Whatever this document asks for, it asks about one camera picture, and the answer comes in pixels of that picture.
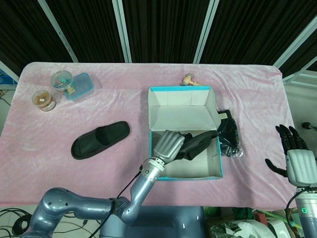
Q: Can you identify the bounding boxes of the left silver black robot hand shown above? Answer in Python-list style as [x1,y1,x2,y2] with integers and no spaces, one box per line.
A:
[154,130,196,164]

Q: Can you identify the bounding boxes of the black floor cable coil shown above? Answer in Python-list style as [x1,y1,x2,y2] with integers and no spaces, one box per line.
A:
[0,207,35,238]

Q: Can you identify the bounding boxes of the pink velvet table cloth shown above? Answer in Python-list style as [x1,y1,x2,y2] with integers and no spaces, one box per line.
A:
[0,61,299,208]

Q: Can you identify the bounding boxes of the blue plastic container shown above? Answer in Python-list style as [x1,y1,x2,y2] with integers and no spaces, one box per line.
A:
[64,72,95,102]

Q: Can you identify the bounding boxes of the wooden toy hammer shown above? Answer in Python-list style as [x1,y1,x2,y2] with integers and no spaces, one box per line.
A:
[182,73,203,87]

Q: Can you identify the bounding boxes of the white plastic bag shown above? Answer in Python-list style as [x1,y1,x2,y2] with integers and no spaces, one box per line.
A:
[210,218,269,238]

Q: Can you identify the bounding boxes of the green cloth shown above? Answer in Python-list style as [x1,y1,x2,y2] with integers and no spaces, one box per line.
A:
[232,207,254,221]

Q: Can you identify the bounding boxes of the black socks in plastic bag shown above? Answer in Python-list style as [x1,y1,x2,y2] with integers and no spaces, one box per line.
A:
[216,108,244,158]

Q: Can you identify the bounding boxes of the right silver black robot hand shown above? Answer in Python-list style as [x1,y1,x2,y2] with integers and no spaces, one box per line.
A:
[264,123,317,185]

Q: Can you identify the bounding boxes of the white frame post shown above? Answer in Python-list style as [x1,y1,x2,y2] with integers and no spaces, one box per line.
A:
[193,0,216,64]
[111,0,132,63]
[273,0,317,69]
[0,59,20,84]
[37,0,80,62]

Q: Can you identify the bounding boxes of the black pleated curtain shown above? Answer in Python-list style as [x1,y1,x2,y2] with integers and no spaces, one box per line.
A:
[0,0,317,75]

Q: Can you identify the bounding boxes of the clear jar with colourful clips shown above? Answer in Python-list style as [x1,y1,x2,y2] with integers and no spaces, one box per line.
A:
[51,70,75,91]

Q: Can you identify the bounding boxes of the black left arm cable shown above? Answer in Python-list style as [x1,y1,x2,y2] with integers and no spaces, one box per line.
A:
[90,163,147,238]

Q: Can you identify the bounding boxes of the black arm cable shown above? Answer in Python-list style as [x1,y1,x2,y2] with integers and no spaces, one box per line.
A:
[285,188,302,217]
[90,163,147,238]

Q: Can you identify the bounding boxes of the white and teal shoebox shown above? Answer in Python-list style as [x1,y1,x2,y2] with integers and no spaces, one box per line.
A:
[148,86,225,182]

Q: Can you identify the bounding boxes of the clear jar with orange label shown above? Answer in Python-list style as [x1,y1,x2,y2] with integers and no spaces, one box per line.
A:
[32,89,57,112]

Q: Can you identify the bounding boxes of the blue-grey robot torso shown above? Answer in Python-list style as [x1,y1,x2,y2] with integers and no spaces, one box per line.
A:
[99,205,208,238]

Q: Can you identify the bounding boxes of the black rubber slipper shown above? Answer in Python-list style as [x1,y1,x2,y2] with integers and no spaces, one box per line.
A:
[182,130,220,161]
[71,120,131,160]

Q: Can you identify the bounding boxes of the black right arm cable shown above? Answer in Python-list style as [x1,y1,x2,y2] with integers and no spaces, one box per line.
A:
[285,188,302,217]

